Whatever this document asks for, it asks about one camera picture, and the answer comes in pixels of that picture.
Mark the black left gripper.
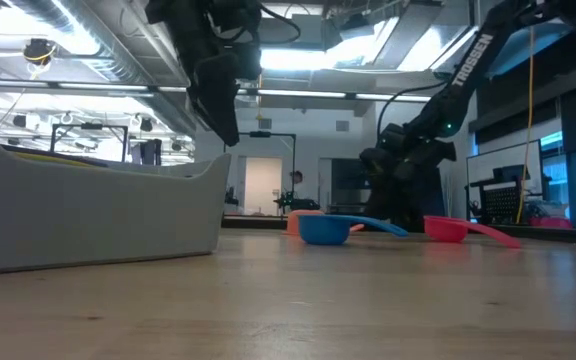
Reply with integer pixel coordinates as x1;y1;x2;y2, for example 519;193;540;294
145;0;264;147

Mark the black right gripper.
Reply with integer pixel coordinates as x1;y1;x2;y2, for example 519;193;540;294
360;123;457;229

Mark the red measuring cup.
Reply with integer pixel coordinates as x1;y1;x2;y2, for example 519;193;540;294
422;215;523;250

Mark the blue measuring cup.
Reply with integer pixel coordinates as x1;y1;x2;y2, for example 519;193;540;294
297;213;410;247

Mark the orange measuring cup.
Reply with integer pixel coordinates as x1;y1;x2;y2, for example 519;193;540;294
283;209;365;237

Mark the grey plastic basket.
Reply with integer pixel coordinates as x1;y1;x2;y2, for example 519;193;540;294
0;110;232;276

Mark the yellow measuring cup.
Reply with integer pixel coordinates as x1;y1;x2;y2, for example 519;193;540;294
10;150;94;169

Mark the black cabinet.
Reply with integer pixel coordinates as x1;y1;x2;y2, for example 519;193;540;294
330;157;369;206

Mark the white door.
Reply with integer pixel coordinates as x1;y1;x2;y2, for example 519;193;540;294
243;156;283;217

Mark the long ceiling light strip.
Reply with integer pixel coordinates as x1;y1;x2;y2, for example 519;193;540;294
0;78;452;105

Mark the person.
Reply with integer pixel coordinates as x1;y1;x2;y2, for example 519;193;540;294
289;170;305;200

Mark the black background robot station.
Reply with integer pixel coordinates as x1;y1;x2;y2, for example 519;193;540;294
273;192;322;214

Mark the black pegboard equipment cart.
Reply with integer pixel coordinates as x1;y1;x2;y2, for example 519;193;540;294
467;164;532;225

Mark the pink storage bin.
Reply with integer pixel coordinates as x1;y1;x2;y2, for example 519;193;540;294
527;215;574;230

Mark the black gantry frame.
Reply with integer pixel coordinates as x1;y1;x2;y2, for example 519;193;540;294
221;130;298;220
49;122;130;165

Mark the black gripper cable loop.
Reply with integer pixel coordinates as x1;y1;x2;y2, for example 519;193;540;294
255;2;303;46

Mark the hanging yellow cable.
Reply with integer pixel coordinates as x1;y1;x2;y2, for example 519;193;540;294
516;27;537;225

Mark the black yellow cable reel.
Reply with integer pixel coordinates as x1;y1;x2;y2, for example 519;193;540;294
21;37;59;68

